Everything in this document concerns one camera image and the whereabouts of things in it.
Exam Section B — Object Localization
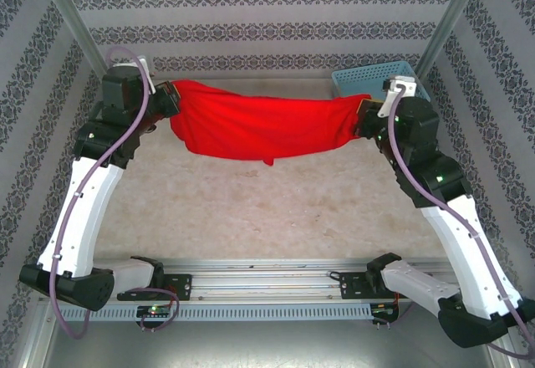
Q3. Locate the aluminium frame post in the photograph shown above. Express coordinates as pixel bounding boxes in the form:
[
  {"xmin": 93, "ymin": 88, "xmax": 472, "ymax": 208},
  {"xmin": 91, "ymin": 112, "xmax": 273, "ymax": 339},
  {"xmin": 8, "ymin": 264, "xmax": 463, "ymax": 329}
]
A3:
[
  {"xmin": 35, "ymin": 0, "xmax": 116, "ymax": 89},
  {"xmin": 413, "ymin": 0, "xmax": 490, "ymax": 83}
]

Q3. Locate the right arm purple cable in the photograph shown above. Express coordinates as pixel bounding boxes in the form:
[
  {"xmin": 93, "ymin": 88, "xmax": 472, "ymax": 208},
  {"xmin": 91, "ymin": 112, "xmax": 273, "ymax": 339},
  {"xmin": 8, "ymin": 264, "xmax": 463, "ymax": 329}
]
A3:
[{"xmin": 374, "ymin": 83, "xmax": 535, "ymax": 360}]

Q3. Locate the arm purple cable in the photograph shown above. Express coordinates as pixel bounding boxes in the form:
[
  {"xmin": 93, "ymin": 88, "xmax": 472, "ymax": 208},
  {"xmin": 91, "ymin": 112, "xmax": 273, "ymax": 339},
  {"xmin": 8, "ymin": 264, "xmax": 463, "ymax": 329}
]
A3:
[
  {"xmin": 374, "ymin": 83, "xmax": 535, "ymax": 360},
  {"xmin": 48, "ymin": 46, "xmax": 181, "ymax": 340}
]

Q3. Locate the red t-shirt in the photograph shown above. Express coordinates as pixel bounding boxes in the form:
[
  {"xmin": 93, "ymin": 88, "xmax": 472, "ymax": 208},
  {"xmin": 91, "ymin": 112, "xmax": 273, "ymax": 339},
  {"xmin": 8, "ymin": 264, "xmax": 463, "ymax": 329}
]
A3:
[{"xmin": 169, "ymin": 79, "xmax": 373, "ymax": 167}]

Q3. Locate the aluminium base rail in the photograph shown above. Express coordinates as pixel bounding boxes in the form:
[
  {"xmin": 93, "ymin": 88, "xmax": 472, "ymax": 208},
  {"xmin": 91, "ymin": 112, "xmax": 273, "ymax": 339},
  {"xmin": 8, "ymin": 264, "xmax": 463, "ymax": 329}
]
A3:
[{"xmin": 39, "ymin": 257, "xmax": 461, "ymax": 302}]

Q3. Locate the slotted grey cable duct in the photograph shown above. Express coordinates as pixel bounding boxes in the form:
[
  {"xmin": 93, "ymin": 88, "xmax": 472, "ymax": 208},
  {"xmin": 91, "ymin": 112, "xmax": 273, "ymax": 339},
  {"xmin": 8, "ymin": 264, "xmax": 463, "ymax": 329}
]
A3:
[{"xmin": 56, "ymin": 304, "xmax": 373, "ymax": 322}]

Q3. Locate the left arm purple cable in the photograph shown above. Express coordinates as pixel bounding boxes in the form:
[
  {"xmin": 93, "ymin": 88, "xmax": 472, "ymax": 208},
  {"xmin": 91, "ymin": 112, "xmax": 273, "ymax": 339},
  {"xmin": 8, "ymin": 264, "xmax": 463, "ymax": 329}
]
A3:
[{"xmin": 48, "ymin": 46, "xmax": 181, "ymax": 340}]

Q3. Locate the blue plastic basket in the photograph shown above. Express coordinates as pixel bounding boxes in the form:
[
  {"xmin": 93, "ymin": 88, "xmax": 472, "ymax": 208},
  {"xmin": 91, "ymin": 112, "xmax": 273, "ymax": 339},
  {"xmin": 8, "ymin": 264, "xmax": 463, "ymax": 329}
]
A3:
[{"xmin": 331, "ymin": 61, "xmax": 431, "ymax": 105}]

